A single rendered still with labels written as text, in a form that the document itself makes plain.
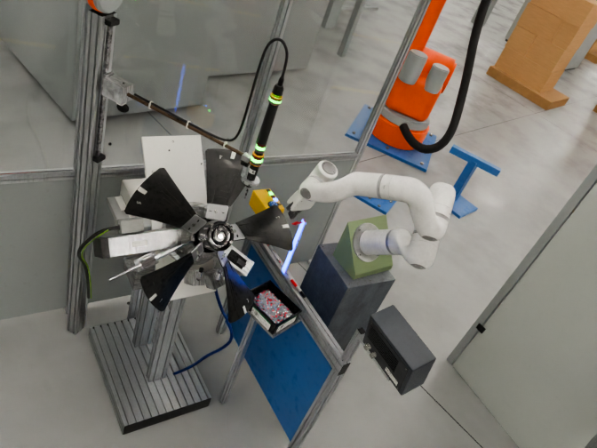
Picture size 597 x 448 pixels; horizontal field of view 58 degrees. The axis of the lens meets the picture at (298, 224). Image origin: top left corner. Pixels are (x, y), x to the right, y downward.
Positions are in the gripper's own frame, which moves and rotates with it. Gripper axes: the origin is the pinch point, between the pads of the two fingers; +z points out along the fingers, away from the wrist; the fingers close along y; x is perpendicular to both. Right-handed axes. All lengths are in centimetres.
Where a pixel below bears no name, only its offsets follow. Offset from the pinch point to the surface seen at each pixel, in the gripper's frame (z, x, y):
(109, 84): -10, -58, 64
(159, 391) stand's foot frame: 117, 31, 36
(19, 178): 51, -60, 91
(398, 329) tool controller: -14, 61, -13
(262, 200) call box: 30.1, -25.9, -8.9
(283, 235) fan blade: 10.3, 4.2, 1.2
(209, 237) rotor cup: 5.7, 3.6, 37.2
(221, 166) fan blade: -1.9, -24.0, 25.3
